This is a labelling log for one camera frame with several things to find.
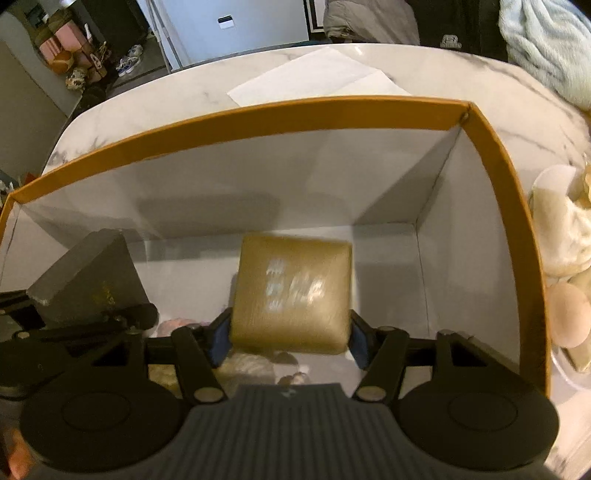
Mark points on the dark grey box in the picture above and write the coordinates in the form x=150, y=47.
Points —
x=87, y=272

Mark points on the orange cardboard box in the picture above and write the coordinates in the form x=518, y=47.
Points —
x=277, y=124

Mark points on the white sneakers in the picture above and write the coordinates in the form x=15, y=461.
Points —
x=129, y=60

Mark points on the white paper sheet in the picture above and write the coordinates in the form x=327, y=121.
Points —
x=318, y=74

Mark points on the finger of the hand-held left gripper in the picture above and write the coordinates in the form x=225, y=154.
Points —
x=11, y=302
x=115, y=319

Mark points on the brown egg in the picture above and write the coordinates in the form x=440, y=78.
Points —
x=570, y=314

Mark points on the gold square box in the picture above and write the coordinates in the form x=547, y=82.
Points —
x=286, y=286

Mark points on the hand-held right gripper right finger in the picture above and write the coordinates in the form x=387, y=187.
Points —
x=356, y=339

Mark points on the grey padded jacket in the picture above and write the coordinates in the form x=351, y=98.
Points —
x=369, y=21

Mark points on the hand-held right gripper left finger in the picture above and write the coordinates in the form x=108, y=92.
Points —
x=222, y=339

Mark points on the white bowl with dumpling wrappers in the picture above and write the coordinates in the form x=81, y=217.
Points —
x=558, y=221

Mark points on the dark jacket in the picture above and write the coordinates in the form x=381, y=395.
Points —
x=457, y=23

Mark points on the pink storage box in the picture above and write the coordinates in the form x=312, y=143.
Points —
x=60, y=41

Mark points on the white cabinet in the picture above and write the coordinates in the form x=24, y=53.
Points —
x=231, y=27

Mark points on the light blue fluffy towel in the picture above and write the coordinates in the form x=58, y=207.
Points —
x=549, y=41

